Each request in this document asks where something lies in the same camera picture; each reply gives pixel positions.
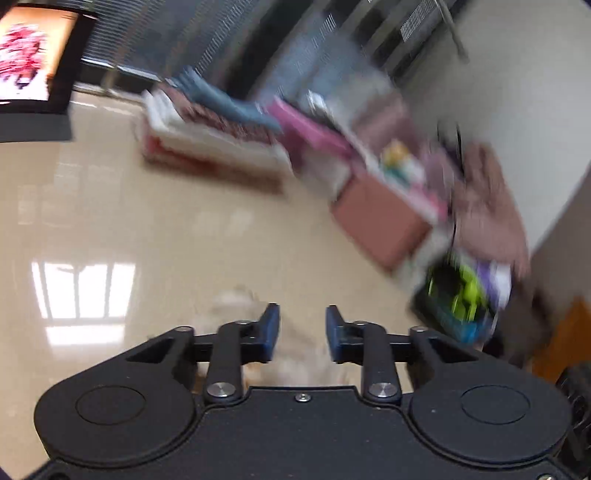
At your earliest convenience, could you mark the white plastic bag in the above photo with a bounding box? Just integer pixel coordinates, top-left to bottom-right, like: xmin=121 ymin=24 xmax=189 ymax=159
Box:
xmin=478 ymin=258 xmax=514 ymax=308

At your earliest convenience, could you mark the neon yellow black garment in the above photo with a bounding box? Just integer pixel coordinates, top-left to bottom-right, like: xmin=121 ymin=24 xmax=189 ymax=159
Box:
xmin=422 ymin=263 xmax=492 ymax=326

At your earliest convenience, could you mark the beige smocked dress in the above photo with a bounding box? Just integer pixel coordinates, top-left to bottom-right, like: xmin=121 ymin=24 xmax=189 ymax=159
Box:
xmin=148 ymin=284 xmax=365 ymax=391

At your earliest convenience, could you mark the maroon floral folded cloth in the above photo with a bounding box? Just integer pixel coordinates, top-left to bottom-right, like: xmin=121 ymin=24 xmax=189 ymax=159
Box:
xmin=159 ymin=85 xmax=282 ymax=144

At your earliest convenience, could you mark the pink padded pouch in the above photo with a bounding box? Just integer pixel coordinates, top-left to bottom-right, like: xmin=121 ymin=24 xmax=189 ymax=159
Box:
xmin=360 ymin=99 xmax=416 ymax=148

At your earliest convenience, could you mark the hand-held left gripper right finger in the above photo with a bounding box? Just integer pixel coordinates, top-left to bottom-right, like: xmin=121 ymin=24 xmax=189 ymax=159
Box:
xmin=325 ymin=305 xmax=481 ymax=406

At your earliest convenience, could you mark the orange wooden panel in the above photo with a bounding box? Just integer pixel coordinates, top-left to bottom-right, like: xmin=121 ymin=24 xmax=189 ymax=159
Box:
xmin=531 ymin=295 xmax=591 ymax=384

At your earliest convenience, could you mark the white folded cloth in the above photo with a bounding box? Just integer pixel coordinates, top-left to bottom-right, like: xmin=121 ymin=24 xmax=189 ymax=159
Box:
xmin=143 ymin=90 xmax=291 ymax=171

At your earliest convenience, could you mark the pink coat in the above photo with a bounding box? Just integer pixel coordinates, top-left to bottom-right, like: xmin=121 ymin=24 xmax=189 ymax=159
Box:
xmin=455 ymin=143 xmax=532 ymax=280

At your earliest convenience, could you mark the cream folded cloth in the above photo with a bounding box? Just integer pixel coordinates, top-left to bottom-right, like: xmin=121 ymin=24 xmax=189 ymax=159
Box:
xmin=143 ymin=124 xmax=289 ymax=178

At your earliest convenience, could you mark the black tablet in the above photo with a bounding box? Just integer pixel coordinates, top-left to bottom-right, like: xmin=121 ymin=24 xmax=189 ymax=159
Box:
xmin=0 ymin=0 xmax=97 ymax=115

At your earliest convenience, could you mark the large pink storage box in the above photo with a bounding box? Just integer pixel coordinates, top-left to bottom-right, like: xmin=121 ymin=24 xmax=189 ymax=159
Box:
xmin=330 ymin=178 xmax=435 ymax=273

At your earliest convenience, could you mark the red patterned folded cloth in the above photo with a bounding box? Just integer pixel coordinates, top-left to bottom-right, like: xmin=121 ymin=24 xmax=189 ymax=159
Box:
xmin=141 ymin=134 xmax=284 ymax=190

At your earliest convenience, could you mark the teal folded knit cloth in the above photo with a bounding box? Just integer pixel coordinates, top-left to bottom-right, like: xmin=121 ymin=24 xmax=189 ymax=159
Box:
xmin=178 ymin=67 xmax=283 ymax=132

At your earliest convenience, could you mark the magenta storage box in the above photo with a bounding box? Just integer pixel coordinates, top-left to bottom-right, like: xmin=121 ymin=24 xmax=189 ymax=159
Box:
xmin=268 ymin=97 xmax=354 ymax=158

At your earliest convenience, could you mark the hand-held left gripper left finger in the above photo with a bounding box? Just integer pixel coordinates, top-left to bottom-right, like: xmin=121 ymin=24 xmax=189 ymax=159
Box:
xmin=124 ymin=303 xmax=281 ymax=406

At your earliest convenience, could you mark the blue plastic packet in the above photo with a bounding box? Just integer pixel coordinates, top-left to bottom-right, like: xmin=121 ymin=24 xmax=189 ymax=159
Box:
xmin=436 ymin=309 xmax=497 ymax=346

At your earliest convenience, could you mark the yellow white plush toy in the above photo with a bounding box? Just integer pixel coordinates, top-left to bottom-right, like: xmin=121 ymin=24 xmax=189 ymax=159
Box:
xmin=381 ymin=141 xmax=414 ymax=174

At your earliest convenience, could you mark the black tablet folio cover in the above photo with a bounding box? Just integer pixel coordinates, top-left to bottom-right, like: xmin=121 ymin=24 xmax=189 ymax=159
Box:
xmin=0 ymin=111 xmax=74 ymax=144

